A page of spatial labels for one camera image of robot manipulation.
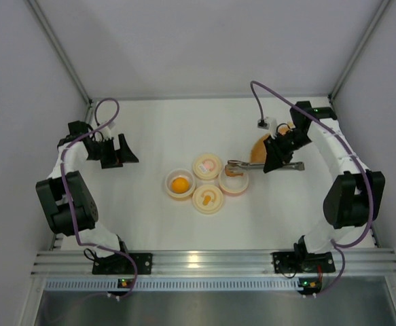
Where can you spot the woven fish-shaped basket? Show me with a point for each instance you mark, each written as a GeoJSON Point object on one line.
{"type": "Point", "coordinates": [258, 152]}

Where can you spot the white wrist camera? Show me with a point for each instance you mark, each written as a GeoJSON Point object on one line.
{"type": "Point", "coordinates": [108, 131]}
{"type": "Point", "coordinates": [267, 123]}

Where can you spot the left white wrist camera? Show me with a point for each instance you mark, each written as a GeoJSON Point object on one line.
{"type": "Point", "coordinates": [108, 131]}

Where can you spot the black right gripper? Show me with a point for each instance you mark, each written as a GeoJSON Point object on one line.
{"type": "Point", "coordinates": [278, 150]}

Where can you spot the orange ball food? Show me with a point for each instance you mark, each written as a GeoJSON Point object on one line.
{"type": "Point", "coordinates": [180, 185]}

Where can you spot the right aluminium frame post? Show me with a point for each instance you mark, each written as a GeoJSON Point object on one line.
{"type": "Point", "coordinates": [360, 46]}

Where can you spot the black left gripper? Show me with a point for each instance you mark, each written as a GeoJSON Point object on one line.
{"type": "Point", "coordinates": [109, 153]}

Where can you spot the metal tongs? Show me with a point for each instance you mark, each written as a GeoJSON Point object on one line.
{"type": "Point", "coordinates": [245, 166]}

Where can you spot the orange shrimp food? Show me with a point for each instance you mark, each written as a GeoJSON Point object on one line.
{"type": "Point", "coordinates": [233, 171]}

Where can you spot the left aluminium frame post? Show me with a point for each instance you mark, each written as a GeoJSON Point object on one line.
{"type": "Point", "coordinates": [49, 32]}

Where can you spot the slotted grey cable duct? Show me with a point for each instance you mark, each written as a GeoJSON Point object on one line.
{"type": "Point", "coordinates": [178, 284]}

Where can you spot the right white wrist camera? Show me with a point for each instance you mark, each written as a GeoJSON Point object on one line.
{"type": "Point", "coordinates": [267, 123]}

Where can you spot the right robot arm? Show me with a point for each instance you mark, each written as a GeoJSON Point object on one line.
{"type": "Point", "coordinates": [353, 200]}

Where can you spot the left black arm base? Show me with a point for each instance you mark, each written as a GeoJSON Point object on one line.
{"type": "Point", "coordinates": [119, 265]}

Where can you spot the aluminium front rail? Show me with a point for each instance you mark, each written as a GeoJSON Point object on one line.
{"type": "Point", "coordinates": [236, 263]}

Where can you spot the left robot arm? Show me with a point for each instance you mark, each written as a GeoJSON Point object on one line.
{"type": "Point", "coordinates": [67, 203]}

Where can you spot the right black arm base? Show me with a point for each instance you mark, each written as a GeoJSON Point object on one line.
{"type": "Point", "coordinates": [288, 262]}

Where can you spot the aluminium frame post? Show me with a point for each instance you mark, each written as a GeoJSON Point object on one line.
{"type": "Point", "coordinates": [49, 32]}
{"type": "Point", "coordinates": [360, 46]}

